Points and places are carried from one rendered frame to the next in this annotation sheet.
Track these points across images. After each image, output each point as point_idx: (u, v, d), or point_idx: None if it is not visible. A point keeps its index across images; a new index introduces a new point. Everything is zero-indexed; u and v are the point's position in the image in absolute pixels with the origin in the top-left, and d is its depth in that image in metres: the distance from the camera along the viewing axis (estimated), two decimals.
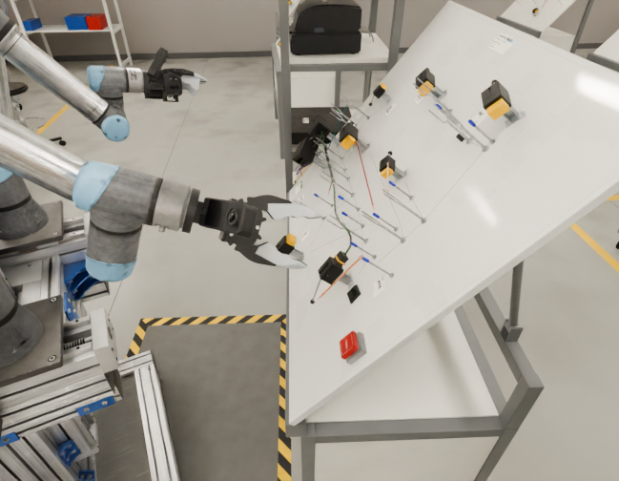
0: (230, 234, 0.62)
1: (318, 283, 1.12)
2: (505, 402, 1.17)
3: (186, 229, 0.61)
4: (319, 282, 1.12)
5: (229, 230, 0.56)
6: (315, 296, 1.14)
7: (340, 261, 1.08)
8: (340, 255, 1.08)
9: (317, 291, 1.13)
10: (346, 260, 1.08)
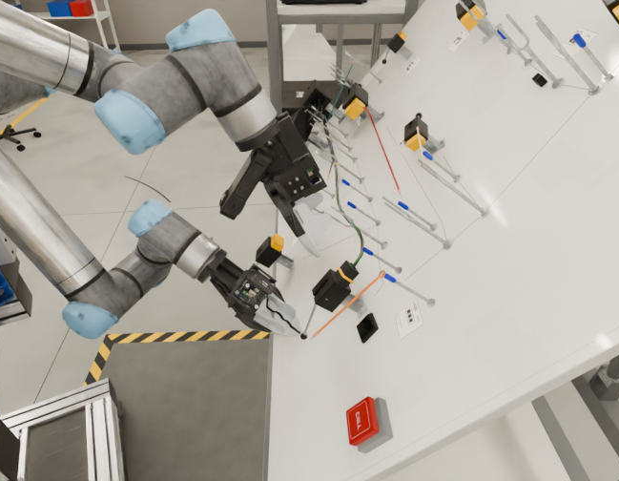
0: None
1: (312, 311, 0.74)
2: None
3: None
4: (315, 307, 0.73)
5: (226, 191, 0.62)
6: (308, 327, 0.76)
7: (347, 278, 0.69)
8: (347, 267, 0.70)
9: (310, 322, 0.75)
10: (356, 275, 0.70)
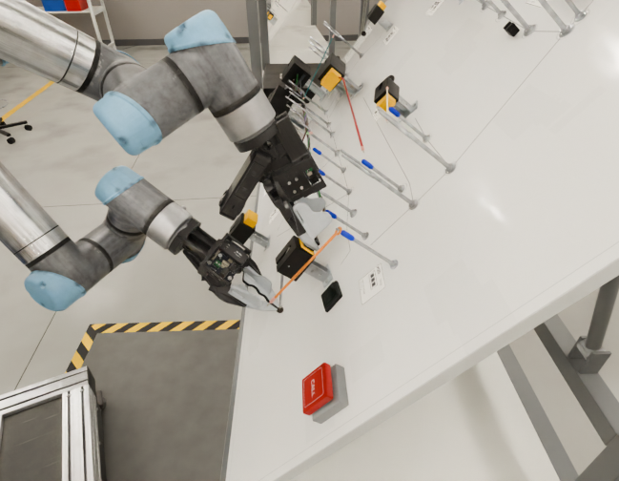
0: None
1: (280, 282, 0.70)
2: (572, 465, 0.75)
3: None
4: (282, 278, 0.70)
5: (226, 192, 0.62)
6: (281, 300, 0.72)
7: (306, 248, 0.66)
8: None
9: (281, 293, 0.71)
10: None
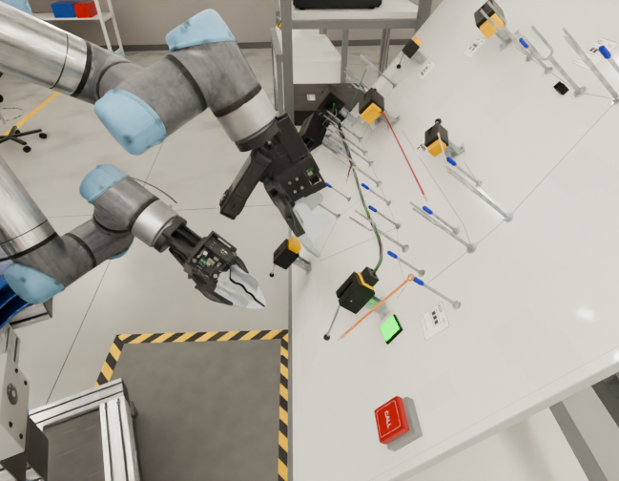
0: None
1: (336, 312, 0.76)
2: None
3: None
4: (339, 309, 0.75)
5: (226, 191, 0.62)
6: (331, 328, 0.78)
7: (367, 284, 0.71)
8: (367, 275, 0.72)
9: (333, 323, 0.77)
10: (376, 282, 0.72)
